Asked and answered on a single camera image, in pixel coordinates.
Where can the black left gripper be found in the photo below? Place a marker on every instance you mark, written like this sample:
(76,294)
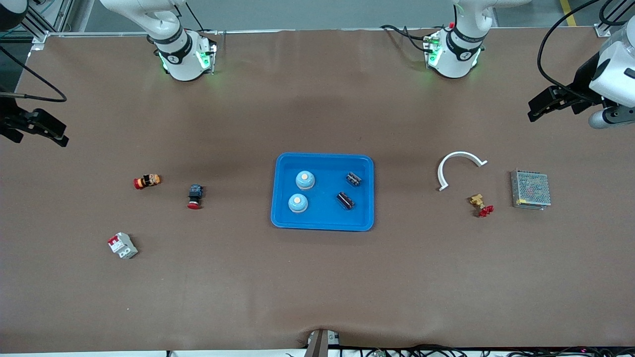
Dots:
(581,83)

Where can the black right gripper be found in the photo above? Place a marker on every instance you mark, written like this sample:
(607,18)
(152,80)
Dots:
(11,120)

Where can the short dark electrolytic capacitor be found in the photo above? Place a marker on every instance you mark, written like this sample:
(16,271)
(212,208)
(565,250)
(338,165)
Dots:
(353,178)

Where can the long dark electrolytic capacitor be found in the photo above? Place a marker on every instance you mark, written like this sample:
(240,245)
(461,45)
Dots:
(346,201)

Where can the blue dome desk bell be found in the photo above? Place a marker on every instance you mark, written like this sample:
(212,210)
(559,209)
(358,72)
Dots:
(297,203)
(305,181)

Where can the blue plastic tray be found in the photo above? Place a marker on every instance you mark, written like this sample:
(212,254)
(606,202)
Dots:
(322,218)

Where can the perforated metal power supply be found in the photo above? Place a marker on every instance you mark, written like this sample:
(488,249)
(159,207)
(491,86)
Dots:
(532,189)

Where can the orange red indicator lamp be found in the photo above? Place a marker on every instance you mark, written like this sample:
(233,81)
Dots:
(147,181)

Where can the brass red valve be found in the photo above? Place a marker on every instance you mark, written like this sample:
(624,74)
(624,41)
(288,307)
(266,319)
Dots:
(477,200)

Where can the white red circuit breaker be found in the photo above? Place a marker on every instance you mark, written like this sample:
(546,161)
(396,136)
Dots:
(123,245)

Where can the red mushroom push button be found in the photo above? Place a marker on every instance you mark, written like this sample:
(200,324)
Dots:
(195,196)

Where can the aluminium frame profile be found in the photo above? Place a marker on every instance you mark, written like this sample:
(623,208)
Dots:
(37,20)

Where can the metal table edge bracket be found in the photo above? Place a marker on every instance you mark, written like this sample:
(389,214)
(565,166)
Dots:
(317,344)

